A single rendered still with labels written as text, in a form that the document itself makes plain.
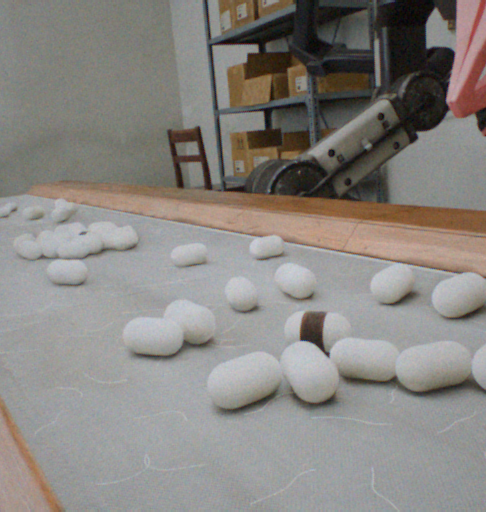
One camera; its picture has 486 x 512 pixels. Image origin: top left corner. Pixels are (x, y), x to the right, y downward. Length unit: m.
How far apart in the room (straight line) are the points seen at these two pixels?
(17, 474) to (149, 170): 5.26
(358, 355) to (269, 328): 0.09
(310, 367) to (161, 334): 0.09
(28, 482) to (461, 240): 0.35
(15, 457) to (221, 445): 0.07
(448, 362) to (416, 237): 0.23
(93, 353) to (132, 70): 5.13
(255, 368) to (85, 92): 5.08
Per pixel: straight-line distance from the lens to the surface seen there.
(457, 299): 0.33
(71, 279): 0.49
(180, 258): 0.50
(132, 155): 5.37
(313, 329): 0.29
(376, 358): 0.25
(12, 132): 5.15
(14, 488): 0.18
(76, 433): 0.25
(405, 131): 1.10
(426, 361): 0.25
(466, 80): 0.38
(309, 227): 0.56
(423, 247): 0.46
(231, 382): 0.24
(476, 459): 0.22
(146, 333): 0.31
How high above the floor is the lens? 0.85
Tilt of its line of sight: 12 degrees down
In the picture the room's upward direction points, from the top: 5 degrees counter-clockwise
